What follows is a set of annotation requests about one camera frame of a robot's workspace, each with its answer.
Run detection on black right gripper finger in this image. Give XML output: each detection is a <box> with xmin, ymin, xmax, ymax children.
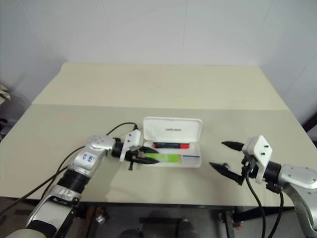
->
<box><xmin>221</xmin><ymin>140</ymin><xmax>245</xmax><ymax>152</ymax></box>
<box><xmin>209</xmin><ymin>161</ymin><xmax>240</xmax><ymax>182</ymax></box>

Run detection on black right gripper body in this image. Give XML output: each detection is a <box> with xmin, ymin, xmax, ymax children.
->
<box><xmin>235</xmin><ymin>153</ymin><xmax>259</xmax><ymax>186</ymax></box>

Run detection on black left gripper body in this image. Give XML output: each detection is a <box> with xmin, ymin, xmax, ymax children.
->
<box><xmin>124</xmin><ymin>146</ymin><xmax>146</xmax><ymax>172</ymax></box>

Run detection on green marker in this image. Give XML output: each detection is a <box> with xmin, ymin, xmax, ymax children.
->
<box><xmin>144</xmin><ymin>153</ymin><xmax>183</xmax><ymax>165</ymax></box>

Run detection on red marker with black barrel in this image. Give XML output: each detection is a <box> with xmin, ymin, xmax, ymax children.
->
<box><xmin>152</xmin><ymin>142</ymin><xmax>191</xmax><ymax>150</ymax></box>

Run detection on white plastic pencil case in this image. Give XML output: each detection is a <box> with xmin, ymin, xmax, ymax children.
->
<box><xmin>142</xmin><ymin>116</ymin><xmax>204</xmax><ymax>170</ymax></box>

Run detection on white eraser with blue stripe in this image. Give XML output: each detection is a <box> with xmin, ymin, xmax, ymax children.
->
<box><xmin>182</xmin><ymin>154</ymin><xmax>201</xmax><ymax>165</ymax></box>

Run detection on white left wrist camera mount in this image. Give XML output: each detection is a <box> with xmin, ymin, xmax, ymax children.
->
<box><xmin>119</xmin><ymin>129</ymin><xmax>143</xmax><ymax>163</ymax></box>

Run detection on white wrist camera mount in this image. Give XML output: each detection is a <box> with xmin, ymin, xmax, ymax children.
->
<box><xmin>242</xmin><ymin>135</ymin><xmax>273</xmax><ymax>184</ymax></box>
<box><xmin>119</xmin><ymin>129</ymin><xmax>143</xmax><ymax>163</ymax></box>

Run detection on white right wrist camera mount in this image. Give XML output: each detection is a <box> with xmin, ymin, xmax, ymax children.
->
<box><xmin>242</xmin><ymin>135</ymin><xmax>273</xmax><ymax>184</ymax></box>

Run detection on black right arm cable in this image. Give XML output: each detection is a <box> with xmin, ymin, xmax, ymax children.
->
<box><xmin>241</xmin><ymin>163</ymin><xmax>286</xmax><ymax>238</ymax></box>

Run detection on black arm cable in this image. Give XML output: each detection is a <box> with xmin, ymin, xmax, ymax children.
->
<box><xmin>0</xmin><ymin>122</ymin><xmax>139</xmax><ymax>212</ymax></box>
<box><xmin>241</xmin><ymin>163</ymin><xmax>286</xmax><ymax>238</ymax></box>

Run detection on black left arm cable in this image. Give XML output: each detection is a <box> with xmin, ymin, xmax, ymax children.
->
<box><xmin>0</xmin><ymin>122</ymin><xmax>139</xmax><ymax>212</ymax></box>

